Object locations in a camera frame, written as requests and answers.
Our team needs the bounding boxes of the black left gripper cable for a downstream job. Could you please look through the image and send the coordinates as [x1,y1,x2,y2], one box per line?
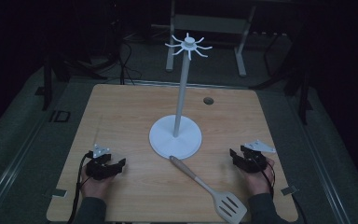
[67,151,94,224]

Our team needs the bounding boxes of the metal table bracket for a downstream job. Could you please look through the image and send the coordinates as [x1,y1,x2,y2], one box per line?
[280,185,300,197]
[51,188,69,199]

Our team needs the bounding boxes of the white metal desk frame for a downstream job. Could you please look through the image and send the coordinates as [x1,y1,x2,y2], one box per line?
[165,0,258,78]

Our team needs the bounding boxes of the black stand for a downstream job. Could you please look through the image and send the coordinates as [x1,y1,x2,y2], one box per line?
[250,29,314,126]
[34,50,108,112]

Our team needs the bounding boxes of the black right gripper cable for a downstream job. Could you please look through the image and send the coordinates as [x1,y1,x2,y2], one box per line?
[254,158,277,200]

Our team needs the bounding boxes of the black floor bracket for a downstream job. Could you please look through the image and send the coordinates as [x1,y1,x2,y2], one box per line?
[48,109,72,123]

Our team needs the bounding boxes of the black floor cables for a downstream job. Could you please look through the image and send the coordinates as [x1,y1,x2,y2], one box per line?
[117,38,144,86]

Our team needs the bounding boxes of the person's right hand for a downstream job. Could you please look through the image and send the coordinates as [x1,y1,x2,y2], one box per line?
[241,156,276,197]

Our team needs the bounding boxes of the person's left hand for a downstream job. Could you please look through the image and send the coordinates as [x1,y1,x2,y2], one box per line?
[80,173,114,201]

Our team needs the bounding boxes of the white utensil hook stand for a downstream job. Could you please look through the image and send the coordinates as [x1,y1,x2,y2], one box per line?
[148,32,214,161]

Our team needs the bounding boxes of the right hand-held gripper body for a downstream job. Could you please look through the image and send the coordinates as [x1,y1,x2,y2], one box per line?
[239,139,277,174]

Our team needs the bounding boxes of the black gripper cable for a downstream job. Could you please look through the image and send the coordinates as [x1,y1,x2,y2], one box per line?
[67,151,94,224]
[254,158,277,200]

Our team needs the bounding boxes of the slotted spatula with wooden handle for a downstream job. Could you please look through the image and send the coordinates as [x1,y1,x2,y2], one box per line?
[169,155,249,224]

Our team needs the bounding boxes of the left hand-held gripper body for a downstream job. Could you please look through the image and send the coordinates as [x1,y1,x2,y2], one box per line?
[85,143,119,181]

